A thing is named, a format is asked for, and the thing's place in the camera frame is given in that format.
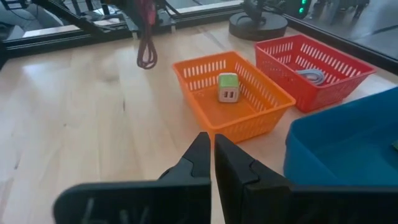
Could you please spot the black table frame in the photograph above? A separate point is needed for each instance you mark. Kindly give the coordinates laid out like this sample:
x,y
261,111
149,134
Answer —
x,y
62,42

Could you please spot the orange plastic basket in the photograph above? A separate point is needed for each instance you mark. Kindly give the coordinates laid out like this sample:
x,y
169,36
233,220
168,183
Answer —
x,y
230,118

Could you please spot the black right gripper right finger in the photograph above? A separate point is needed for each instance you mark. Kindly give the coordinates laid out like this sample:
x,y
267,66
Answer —
x,y
264,202

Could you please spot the red plastic basket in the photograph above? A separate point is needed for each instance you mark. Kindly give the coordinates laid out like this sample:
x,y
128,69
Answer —
x,y
323,93

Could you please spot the blue plastic bin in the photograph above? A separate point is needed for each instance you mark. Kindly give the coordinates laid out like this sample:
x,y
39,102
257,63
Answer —
x,y
342,146

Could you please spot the white globe table lamp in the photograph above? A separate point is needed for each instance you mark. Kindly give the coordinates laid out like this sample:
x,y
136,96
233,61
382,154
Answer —
x,y
258,28

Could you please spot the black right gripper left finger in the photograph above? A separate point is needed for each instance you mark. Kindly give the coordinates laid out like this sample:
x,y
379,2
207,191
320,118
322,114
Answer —
x,y
155,202

